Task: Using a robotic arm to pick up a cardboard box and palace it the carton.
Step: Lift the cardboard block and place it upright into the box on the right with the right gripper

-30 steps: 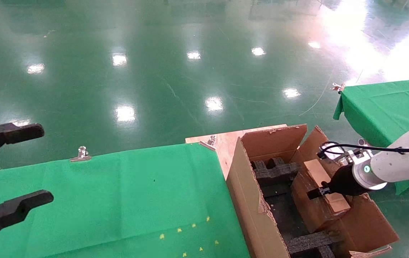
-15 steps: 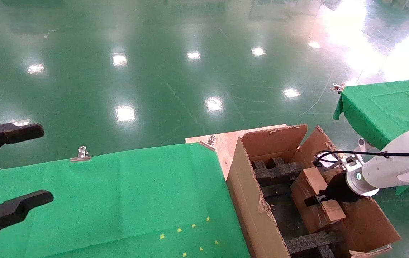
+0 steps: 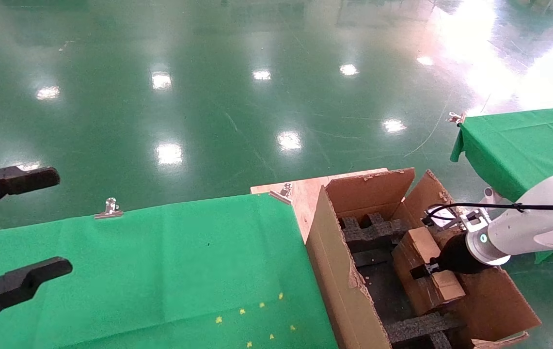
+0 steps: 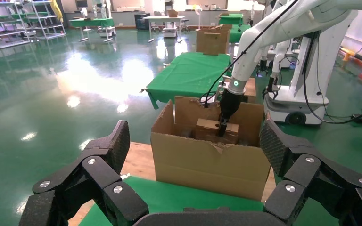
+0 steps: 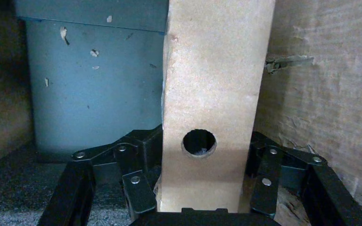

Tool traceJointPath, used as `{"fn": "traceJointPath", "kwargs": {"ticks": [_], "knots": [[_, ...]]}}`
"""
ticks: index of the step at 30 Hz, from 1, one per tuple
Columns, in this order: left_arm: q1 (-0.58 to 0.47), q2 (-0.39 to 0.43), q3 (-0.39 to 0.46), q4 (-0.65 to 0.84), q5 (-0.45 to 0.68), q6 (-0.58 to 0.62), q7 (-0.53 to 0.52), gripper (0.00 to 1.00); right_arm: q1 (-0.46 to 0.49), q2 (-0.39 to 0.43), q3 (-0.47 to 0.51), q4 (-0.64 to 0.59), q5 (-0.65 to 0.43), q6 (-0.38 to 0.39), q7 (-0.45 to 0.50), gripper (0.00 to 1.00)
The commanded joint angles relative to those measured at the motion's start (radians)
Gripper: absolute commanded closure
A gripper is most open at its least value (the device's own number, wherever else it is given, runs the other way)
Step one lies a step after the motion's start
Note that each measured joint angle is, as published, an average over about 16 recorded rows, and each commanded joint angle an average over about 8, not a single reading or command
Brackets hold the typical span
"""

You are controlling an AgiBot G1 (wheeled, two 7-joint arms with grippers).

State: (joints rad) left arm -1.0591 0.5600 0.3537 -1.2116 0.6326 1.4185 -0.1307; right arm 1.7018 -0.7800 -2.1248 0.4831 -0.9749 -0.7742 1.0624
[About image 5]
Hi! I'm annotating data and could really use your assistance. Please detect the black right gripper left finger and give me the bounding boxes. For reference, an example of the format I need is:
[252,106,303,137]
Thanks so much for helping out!
[37,124,164,226]

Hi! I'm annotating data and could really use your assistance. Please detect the large open torn carton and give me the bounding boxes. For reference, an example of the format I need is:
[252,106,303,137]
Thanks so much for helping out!
[0,0,362,226]

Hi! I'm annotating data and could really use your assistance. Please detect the black foam insert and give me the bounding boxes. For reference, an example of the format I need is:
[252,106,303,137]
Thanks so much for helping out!
[0,140,163,226]

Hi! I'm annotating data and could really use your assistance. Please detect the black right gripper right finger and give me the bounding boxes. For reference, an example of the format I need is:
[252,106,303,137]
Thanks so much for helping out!
[245,131,362,226]

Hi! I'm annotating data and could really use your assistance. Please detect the small cardboard box with hole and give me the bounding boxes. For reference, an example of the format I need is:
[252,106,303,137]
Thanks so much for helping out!
[156,0,276,214]

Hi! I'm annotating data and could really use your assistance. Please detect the grey blue box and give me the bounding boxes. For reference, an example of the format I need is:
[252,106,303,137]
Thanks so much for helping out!
[14,0,169,157]

